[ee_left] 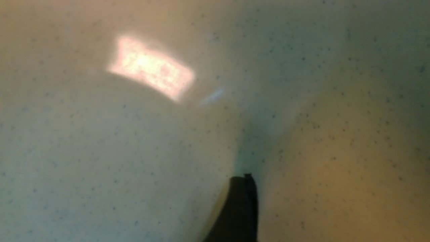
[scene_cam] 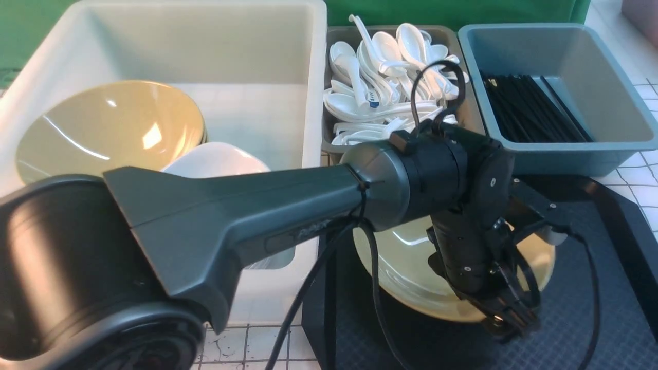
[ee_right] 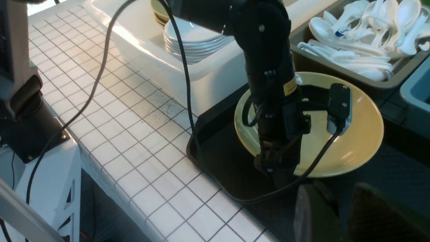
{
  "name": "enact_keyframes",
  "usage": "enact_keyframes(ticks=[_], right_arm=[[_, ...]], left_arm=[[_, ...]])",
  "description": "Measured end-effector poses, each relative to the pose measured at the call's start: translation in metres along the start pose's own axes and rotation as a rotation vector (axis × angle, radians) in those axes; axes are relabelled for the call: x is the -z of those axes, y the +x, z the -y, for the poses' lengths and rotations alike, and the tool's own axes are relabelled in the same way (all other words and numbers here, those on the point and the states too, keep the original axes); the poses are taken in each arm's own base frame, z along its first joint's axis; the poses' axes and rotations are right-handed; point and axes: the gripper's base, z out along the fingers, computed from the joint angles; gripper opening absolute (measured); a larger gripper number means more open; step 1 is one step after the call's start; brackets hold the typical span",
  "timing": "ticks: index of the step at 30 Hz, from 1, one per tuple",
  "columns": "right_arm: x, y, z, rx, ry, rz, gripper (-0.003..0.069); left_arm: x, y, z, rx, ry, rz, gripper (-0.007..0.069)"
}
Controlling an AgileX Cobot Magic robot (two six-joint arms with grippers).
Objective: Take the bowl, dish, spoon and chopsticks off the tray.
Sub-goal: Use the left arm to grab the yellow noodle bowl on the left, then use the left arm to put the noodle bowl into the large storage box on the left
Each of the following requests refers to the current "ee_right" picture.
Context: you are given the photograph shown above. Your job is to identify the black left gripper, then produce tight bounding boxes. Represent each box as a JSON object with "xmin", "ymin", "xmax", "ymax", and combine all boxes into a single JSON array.
[{"xmin": 254, "ymin": 105, "xmax": 311, "ymax": 189}]

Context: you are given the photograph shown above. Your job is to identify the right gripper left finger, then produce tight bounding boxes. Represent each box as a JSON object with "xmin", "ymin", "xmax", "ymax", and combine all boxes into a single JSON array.
[{"xmin": 293, "ymin": 183, "xmax": 346, "ymax": 242}]

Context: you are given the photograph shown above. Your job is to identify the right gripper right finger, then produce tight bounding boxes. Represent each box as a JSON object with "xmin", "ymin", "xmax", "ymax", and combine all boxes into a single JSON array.
[{"xmin": 348, "ymin": 183, "xmax": 430, "ymax": 242}]

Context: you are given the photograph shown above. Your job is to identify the yellow noodle bowl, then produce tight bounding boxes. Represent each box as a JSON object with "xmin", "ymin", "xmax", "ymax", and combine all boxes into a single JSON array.
[{"xmin": 234, "ymin": 72, "xmax": 384, "ymax": 178}]

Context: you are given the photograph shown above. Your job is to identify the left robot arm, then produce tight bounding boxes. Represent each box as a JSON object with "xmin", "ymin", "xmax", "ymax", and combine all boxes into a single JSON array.
[{"xmin": 166, "ymin": 0, "xmax": 311, "ymax": 178}]

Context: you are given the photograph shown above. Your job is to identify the black serving tray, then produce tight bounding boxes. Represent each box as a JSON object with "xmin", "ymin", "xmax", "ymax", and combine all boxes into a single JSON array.
[{"xmin": 187, "ymin": 85, "xmax": 429, "ymax": 242}]

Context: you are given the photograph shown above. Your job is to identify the grey spoon bin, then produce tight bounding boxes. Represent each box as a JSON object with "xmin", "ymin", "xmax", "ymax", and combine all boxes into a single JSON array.
[{"xmin": 286, "ymin": 0, "xmax": 429, "ymax": 96}]

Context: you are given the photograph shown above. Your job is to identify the stack of white dishes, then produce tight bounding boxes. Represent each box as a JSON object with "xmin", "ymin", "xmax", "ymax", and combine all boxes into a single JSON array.
[{"xmin": 163, "ymin": 18, "xmax": 234, "ymax": 65}]

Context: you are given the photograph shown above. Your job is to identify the pile of white spoons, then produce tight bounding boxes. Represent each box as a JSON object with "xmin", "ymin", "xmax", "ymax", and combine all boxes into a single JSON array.
[{"xmin": 297, "ymin": 0, "xmax": 429, "ymax": 82}]

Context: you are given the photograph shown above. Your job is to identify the blue chopstick bin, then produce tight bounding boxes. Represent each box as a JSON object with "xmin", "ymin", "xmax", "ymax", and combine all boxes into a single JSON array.
[{"xmin": 400, "ymin": 61, "xmax": 430, "ymax": 139}]

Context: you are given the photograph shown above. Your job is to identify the lower stacked yellow bowls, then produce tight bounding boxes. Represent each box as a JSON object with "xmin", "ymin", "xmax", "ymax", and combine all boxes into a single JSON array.
[{"xmin": 150, "ymin": 0, "xmax": 170, "ymax": 27}]

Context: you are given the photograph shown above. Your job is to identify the large white plastic tub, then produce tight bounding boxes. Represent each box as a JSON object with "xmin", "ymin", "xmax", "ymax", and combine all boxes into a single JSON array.
[{"xmin": 81, "ymin": 0, "xmax": 340, "ymax": 116}]

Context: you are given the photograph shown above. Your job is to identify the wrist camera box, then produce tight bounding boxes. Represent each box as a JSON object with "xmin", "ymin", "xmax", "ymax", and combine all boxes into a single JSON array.
[{"xmin": 299, "ymin": 83, "xmax": 352, "ymax": 135}]

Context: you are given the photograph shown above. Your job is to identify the black cable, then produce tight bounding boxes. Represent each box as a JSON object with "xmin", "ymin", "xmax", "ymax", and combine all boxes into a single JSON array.
[{"xmin": 25, "ymin": 0, "xmax": 343, "ymax": 205}]

